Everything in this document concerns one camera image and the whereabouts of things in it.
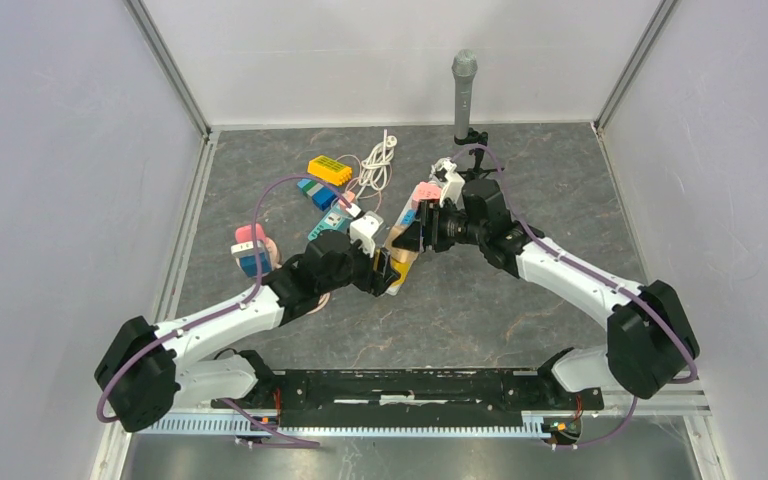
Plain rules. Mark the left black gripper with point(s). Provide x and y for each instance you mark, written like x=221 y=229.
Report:
x=375 y=282

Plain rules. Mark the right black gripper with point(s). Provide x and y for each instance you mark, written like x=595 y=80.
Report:
x=431 y=220

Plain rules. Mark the white multicolour power strip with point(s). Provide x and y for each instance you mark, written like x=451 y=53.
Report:
x=403 y=240

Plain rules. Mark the small blue plug adapter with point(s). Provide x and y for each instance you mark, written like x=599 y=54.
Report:
x=408 y=217

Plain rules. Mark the yellow cube socket adapter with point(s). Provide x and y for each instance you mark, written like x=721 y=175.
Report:
x=401 y=268

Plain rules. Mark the beige cube socket adapter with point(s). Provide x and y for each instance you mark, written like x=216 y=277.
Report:
x=403 y=243

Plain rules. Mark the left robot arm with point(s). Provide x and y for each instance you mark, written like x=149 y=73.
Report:
x=148 y=368

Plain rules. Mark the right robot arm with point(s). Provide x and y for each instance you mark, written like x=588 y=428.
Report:
x=649 y=340

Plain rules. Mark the pink cube socket adapter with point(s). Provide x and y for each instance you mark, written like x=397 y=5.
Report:
x=424 y=191

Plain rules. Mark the pink round socket reel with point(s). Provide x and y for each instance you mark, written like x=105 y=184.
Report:
x=255 y=232

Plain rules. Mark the teal power strip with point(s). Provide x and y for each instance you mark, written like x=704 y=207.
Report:
x=334 y=219

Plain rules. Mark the yellow rectangular power strip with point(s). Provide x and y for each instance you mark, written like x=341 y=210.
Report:
x=330 y=170

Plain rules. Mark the blue green power strip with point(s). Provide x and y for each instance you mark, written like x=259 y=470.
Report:
x=322 y=195

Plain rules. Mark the black microphone tripod stand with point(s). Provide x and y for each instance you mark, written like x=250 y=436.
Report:
x=474 y=144

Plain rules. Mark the blue white cube adapter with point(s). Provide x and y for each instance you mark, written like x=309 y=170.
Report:
x=252 y=257

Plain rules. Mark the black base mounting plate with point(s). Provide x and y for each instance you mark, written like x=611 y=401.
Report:
x=483 y=397

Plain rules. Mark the grey microphone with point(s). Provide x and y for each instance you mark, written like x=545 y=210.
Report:
x=464 y=69

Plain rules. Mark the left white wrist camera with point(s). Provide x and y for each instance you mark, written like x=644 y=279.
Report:
x=363 y=227

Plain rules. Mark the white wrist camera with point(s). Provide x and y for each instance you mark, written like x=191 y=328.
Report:
x=445 y=176
x=363 y=227

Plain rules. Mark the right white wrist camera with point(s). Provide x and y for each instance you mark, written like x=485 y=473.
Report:
x=445 y=176

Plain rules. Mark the grey slotted cable duct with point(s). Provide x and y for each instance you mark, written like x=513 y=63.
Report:
x=216 y=417

